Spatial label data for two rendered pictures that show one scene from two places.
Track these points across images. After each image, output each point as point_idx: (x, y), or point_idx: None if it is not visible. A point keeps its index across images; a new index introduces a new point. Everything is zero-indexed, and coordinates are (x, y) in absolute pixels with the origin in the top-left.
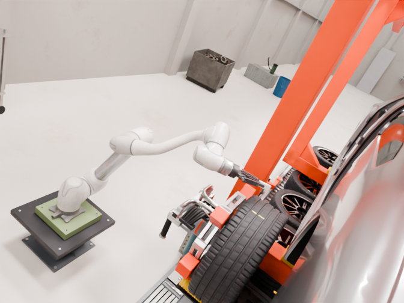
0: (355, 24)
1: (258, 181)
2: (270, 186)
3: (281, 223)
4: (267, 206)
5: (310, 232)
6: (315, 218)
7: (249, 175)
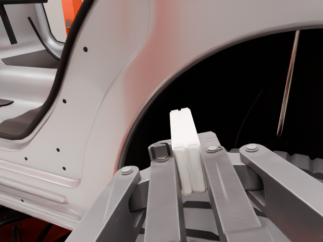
0: None
1: (211, 149)
2: (186, 110)
3: (303, 156)
4: (207, 198)
5: (130, 150)
6: (155, 97)
7: (176, 225)
